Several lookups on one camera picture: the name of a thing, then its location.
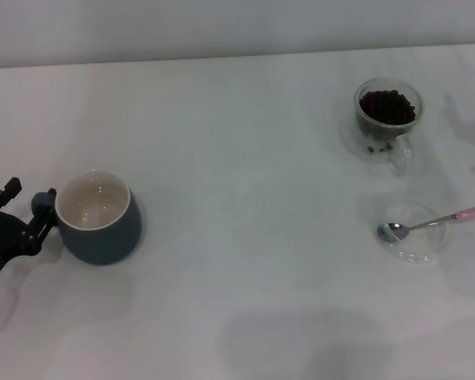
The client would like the clear glass saucer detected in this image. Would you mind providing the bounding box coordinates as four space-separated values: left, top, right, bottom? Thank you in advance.
341 113 417 164

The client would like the clear glass cup with handle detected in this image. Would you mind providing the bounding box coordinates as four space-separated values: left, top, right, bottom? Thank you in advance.
354 78 424 177

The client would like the dark teal ceramic mug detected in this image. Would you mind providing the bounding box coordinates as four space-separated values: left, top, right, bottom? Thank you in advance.
30 169 143 266

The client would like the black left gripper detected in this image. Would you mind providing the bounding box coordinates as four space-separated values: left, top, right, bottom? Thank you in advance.
0 177 58 294

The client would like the small round glass dish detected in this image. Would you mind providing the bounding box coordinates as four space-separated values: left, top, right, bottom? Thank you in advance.
370 201 451 264

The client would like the heap of coffee beans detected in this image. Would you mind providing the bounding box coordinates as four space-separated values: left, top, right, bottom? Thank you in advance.
359 89 416 124

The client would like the pink handled metal spoon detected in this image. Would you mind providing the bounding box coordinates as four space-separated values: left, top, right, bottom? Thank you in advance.
376 201 475 243

